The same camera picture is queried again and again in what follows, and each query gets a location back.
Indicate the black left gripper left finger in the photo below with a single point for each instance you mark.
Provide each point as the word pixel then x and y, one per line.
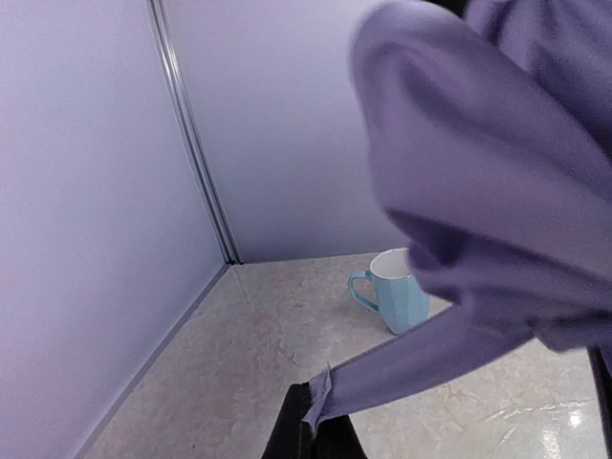
pixel 293 438

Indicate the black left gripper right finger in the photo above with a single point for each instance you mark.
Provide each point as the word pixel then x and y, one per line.
pixel 600 360

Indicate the lavender folding umbrella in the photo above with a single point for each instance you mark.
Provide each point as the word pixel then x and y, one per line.
pixel 490 149

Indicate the light blue mug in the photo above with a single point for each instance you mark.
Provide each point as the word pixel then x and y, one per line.
pixel 399 300

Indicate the right aluminium corner post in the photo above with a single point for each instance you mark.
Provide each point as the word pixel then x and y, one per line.
pixel 189 130

